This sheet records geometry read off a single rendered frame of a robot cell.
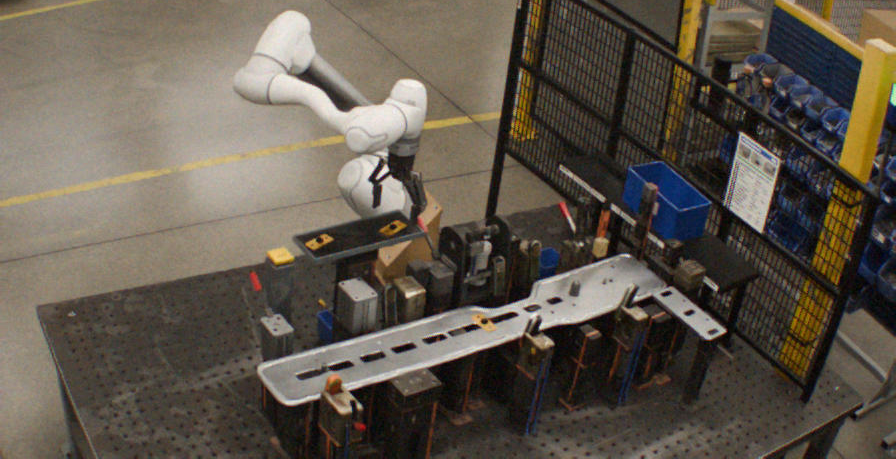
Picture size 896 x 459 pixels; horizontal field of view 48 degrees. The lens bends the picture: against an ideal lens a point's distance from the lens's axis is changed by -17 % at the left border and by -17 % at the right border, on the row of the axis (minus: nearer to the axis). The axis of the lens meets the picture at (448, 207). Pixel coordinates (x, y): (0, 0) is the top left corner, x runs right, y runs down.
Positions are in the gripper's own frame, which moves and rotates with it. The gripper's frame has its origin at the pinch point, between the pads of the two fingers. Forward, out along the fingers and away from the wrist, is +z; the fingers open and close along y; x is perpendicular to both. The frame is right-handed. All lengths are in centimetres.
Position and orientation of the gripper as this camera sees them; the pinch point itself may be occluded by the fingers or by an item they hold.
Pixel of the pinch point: (394, 212)
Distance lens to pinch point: 348.0
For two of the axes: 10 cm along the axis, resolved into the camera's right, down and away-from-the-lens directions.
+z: -1.2, 8.5, 5.0
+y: 7.9, 3.9, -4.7
